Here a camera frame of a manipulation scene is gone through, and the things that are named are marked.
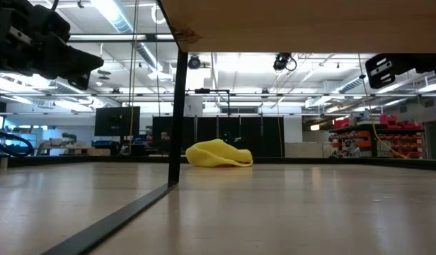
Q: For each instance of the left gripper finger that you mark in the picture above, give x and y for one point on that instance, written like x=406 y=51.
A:
x=78 y=81
x=73 y=62

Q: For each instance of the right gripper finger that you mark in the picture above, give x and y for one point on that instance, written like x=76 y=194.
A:
x=405 y=65

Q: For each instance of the wooden shelf with black legs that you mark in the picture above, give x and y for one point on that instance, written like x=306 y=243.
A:
x=310 y=25

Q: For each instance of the black monitor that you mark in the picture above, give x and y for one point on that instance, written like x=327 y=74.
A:
x=115 y=122

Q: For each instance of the red storage bin rack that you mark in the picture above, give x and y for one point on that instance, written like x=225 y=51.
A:
x=398 y=138

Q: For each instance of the white cabinet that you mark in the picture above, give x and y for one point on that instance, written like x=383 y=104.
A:
x=303 y=150

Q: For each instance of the yellow cloth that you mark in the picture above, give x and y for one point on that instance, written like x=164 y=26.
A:
x=214 y=154

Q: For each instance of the black room divider panels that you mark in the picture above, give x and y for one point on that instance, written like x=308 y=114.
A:
x=264 y=134

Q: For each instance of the black ceiling camera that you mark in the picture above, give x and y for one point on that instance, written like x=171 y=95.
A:
x=281 y=61
x=195 y=62

